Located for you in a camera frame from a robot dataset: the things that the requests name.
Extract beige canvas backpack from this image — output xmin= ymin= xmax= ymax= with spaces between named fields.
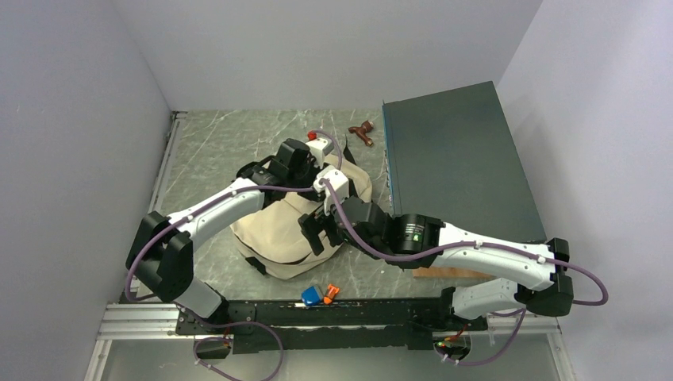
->
xmin=230 ymin=154 xmax=372 ymax=279

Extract orange pencil sharpener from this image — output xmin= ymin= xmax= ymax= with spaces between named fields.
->
xmin=323 ymin=283 xmax=340 ymax=305

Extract blue eraser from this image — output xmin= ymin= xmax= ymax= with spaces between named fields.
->
xmin=301 ymin=286 xmax=324 ymax=306

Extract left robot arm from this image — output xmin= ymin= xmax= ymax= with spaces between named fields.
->
xmin=125 ymin=133 xmax=335 ymax=333

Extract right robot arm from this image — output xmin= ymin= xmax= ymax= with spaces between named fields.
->
xmin=298 ymin=196 xmax=574 ymax=329

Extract wooden board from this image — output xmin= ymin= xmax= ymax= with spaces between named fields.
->
xmin=412 ymin=267 xmax=493 ymax=279

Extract brown T-shaped clip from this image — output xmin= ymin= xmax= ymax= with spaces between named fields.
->
xmin=348 ymin=120 xmax=374 ymax=147

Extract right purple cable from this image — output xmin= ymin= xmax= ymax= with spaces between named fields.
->
xmin=321 ymin=179 xmax=610 ymax=368

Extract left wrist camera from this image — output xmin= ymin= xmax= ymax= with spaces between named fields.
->
xmin=306 ymin=131 xmax=335 ymax=168

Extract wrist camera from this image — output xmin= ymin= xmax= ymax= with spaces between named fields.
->
xmin=306 ymin=131 xmax=335 ymax=168
xmin=313 ymin=166 xmax=349 ymax=204

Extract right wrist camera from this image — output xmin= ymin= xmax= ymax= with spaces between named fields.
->
xmin=313 ymin=166 xmax=349 ymax=204

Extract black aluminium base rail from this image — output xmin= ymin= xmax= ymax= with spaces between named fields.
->
xmin=97 ymin=297 xmax=561 ymax=354

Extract dark network switch box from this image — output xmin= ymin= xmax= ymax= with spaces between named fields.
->
xmin=382 ymin=81 xmax=547 ymax=243

